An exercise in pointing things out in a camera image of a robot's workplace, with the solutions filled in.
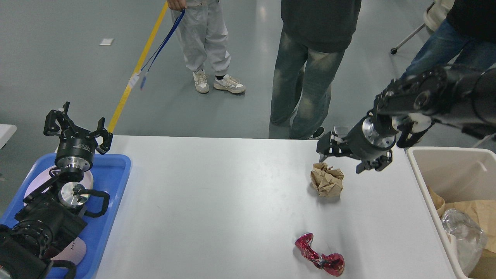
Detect metal floor plates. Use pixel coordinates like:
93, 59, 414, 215
333, 126, 351, 138

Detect brown paper ball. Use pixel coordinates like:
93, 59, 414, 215
310, 162, 344, 198

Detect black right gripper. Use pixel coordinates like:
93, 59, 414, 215
316, 116, 397, 174

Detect pink plate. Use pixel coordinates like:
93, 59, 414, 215
24, 166, 94, 208

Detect person in blue jeans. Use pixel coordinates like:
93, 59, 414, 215
401, 0, 496, 78

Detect white office chair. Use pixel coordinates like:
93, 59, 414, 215
390, 0, 454, 55

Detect white paper scrap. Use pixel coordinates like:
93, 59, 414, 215
99, 38, 114, 46

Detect pink mug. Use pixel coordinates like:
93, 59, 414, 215
51, 237, 87, 265

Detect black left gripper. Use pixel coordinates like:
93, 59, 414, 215
44, 102, 113, 172

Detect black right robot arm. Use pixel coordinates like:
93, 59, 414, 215
316, 65, 496, 174

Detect aluminium foil tray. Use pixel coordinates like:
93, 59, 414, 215
441, 208, 487, 276

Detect brown paper bag corner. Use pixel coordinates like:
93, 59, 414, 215
426, 186, 445, 217

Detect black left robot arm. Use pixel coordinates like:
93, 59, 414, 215
0, 102, 113, 279

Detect white side table corner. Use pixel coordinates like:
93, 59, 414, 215
0, 124, 17, 149

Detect crumpled red foil wrapper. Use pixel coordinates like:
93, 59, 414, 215
294, 232, 345, 277

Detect beige plastic bin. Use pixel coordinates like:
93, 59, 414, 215
406, 147, 496, 279

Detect brown paper bag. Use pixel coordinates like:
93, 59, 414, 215
434, 199, 496, 258

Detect person in white trousers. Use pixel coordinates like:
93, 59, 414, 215
167, 0, 246, 95

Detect person in faded jeans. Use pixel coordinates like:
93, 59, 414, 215
270, 0, 362, 140

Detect blue plastic tray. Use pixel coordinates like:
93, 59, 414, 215
0, 153, 132, 279

